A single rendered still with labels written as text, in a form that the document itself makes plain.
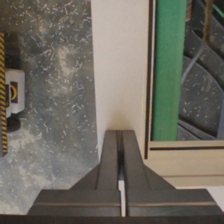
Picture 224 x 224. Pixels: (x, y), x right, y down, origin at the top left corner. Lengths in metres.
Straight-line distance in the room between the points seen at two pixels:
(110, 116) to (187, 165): 0.13
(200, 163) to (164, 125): 0.07
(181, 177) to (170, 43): 0.16
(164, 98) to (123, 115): 0.09
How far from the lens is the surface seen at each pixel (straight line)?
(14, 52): 1.13
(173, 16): 0.23
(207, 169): 0.24
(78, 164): 1.33
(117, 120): 0.15
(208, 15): 0.95
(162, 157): 0.24
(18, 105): 1.15
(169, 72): 0.23
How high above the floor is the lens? 1.08
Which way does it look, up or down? 74 degrees down
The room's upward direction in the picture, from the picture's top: 175 degrees counter-clockwise
